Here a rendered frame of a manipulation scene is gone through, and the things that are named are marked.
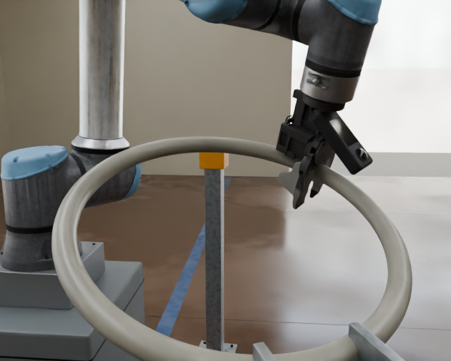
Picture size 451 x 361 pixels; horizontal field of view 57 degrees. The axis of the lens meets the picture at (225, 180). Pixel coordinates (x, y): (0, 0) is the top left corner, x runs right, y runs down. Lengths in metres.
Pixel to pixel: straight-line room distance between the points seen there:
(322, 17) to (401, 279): 0.38
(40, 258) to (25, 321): 0.14
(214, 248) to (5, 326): 1.21
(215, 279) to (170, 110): 5.15
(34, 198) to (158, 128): 6.10
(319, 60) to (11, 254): 0.80
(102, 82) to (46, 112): 6.68
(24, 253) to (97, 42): 0.53
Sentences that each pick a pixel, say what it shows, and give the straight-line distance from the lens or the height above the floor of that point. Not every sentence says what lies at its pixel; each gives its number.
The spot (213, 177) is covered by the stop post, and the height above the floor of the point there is 0.96.
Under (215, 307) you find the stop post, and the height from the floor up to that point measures 0.29.
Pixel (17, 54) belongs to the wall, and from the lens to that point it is 7.99.
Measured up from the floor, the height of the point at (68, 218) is 1.18.
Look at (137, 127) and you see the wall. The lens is 7.18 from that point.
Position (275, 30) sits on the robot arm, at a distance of 0.72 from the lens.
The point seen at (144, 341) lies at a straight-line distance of 0.44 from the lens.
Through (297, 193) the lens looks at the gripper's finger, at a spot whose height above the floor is 1.17.
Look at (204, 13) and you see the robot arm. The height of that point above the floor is 1.45.
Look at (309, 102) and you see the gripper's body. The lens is 0.70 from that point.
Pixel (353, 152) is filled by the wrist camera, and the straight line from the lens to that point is 0.70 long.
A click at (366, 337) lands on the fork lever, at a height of 1.10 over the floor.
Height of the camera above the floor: 1.34
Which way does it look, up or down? 12 degrees down
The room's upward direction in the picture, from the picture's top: straight up
